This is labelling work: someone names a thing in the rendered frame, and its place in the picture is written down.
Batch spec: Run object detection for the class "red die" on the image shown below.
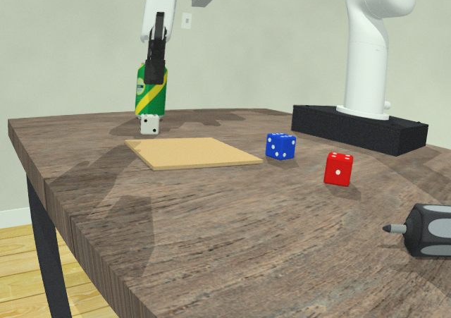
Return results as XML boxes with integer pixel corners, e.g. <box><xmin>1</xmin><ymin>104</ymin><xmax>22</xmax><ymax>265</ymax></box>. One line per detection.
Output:
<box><xmin>323</xmin><ymin>152</ymin><xmax>353</xmax><ymax>187</ymax></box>

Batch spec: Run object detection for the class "black and grey screwdriver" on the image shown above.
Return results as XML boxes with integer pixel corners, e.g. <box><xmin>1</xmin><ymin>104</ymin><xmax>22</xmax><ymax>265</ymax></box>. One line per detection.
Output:
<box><xmin>383</xmin><ymin>203</ymin><xmax>451</xmax><ymax>257</ymax></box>

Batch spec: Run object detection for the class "blue die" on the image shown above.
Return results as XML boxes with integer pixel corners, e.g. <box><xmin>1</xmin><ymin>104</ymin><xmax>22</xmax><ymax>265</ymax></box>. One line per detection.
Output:
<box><xmin>266</xmin><ymin>133</ymin><xmax>296</xmax><ymax>160</ymax></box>

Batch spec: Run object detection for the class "white die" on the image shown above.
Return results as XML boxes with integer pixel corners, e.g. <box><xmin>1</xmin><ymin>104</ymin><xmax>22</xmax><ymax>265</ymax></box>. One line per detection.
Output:
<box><xmin>140</xmin><ymin>114</ymin><xmax>159</xmax><ymax>135</ymax></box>

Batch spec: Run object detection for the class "green soda can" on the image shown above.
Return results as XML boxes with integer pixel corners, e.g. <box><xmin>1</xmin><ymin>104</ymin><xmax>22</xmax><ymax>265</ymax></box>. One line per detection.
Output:
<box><xmin>135</xmin><ymin>62</ymin><xmax>168</xmax><ymax>119</ymax></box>

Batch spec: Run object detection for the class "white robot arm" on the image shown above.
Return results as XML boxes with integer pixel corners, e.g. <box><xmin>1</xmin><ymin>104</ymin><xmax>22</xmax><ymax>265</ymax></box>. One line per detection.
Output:
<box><xmin>336</xmin><ymin>0</ymin><xmax>416</xmax><ymax>120</ymax></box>

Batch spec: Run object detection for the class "beige square mat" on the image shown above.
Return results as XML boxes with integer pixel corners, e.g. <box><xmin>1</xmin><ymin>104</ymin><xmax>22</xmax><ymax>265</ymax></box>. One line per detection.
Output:
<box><xmin>125</xmin><ymin>137</ymin><xmax>263</xmax><ymax>170</ymax></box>

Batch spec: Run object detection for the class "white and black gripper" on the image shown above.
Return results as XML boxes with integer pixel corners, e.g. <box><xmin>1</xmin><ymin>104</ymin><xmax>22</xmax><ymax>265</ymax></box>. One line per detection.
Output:
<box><xmin>140</xmin><ymin>0</ymin><xmax>177</xmax><ymax>85</ymax></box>

